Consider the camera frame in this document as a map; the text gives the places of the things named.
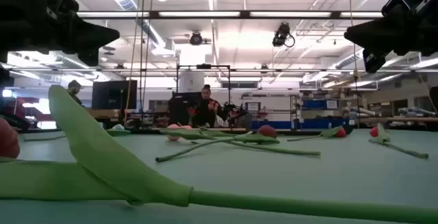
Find hanging cable with yellow connector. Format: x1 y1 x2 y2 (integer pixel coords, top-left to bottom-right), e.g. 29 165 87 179
345 0 361 129

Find black monitor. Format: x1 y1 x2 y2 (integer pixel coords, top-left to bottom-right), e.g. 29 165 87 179
91 79 138 110

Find blue storage bin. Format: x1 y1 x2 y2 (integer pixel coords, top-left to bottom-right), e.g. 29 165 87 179
302 99 339 110

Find white cylinder column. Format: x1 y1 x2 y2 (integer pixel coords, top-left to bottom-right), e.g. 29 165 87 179
179 71 205 93

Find black hanging cable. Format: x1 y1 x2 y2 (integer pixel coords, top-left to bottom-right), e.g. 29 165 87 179
140 0 145 122
142 0 155 114

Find blue barrier panel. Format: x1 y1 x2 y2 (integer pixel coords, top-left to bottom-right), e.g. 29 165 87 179
251 118 350 130

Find orange background flowers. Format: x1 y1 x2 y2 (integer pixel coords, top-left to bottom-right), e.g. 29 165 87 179
187 106 198 126

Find pink artificial tulip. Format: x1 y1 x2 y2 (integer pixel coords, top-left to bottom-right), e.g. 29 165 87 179
180 124 206 132
160 123 322 158

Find teal table mat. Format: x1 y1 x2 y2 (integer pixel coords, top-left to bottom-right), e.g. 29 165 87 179
0 129 438 224

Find black beam with light panels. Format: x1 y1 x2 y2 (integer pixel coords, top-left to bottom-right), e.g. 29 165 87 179
77 10 384 20

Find person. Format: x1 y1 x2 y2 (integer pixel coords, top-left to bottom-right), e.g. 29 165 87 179
67 79 83 107
196 84 223 128

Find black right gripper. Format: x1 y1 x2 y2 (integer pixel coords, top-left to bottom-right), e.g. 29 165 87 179
344 0 428 74

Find wooden workbench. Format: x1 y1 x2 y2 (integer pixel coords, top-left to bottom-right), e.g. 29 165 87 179
359 116 438 123

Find round black ceiling camera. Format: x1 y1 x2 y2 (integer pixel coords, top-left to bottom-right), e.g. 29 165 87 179
189 31 203 46

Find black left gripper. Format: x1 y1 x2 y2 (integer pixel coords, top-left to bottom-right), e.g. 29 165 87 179
40 0 120 68

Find black overhead camera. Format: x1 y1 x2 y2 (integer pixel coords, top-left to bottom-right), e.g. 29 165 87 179
272 21 296 49

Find black screen panel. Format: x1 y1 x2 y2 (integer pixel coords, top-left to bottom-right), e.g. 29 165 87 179
167 92 203 127

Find dark red artificial tulip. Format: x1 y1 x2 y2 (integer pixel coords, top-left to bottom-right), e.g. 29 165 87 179
155 124 281 163
0 84 438 224

